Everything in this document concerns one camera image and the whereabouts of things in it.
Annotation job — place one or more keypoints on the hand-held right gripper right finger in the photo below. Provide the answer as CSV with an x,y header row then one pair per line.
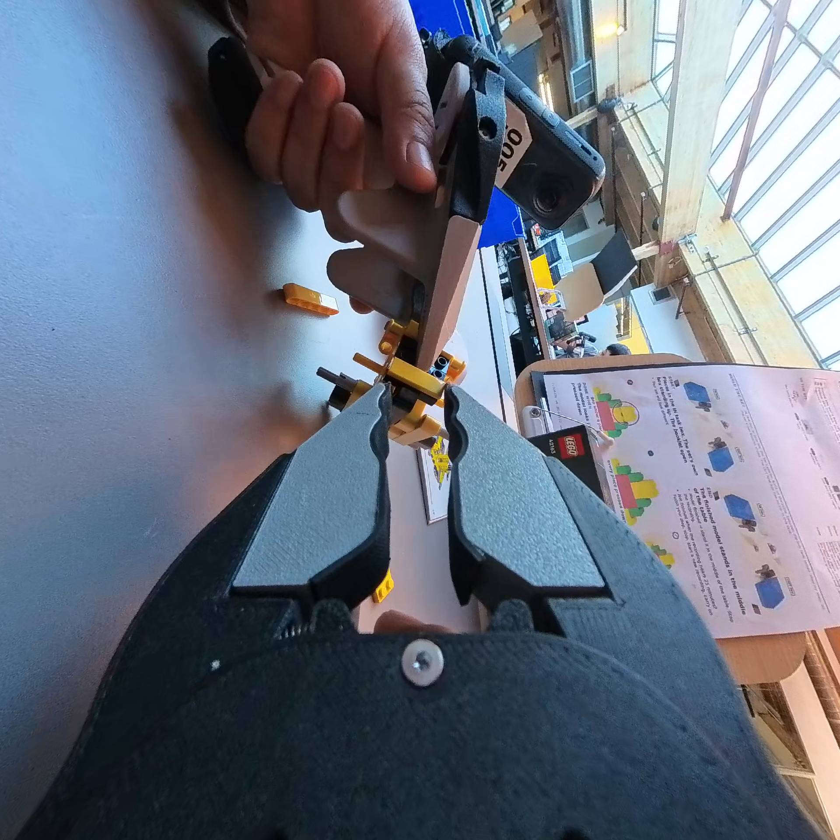
x,y
518,512

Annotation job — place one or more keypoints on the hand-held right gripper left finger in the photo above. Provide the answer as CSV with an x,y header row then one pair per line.
x,y
315,499

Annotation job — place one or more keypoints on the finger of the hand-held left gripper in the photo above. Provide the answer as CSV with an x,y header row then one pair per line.
x,y
449,282

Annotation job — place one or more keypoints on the white instruction booklet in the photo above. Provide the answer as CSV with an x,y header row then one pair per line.
x,y
433,499

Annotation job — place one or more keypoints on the yellow black lego model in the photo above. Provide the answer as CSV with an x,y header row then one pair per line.
x,y
410,384

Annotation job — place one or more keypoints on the yellow plate with black grille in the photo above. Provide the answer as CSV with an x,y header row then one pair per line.
x,y
384,587

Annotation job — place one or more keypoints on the black lego set box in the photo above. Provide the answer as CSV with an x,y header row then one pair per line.
x,y
577,463

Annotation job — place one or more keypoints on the yellow lego beam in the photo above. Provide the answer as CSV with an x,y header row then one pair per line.
x,y
308,298

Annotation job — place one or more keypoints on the person's left hand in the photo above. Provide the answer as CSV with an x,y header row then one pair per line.
x,y
341,98

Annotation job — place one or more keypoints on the blue plastic bin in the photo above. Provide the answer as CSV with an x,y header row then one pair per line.
x,y
502,223

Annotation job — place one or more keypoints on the yellow panel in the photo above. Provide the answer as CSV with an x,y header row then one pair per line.
x,y
541,275

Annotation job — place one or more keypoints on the wooden chair with black backrest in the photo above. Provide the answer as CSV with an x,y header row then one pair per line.
x,y
590,282

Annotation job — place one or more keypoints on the printed instruction sheet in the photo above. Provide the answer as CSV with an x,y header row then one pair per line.
x,y
722,459

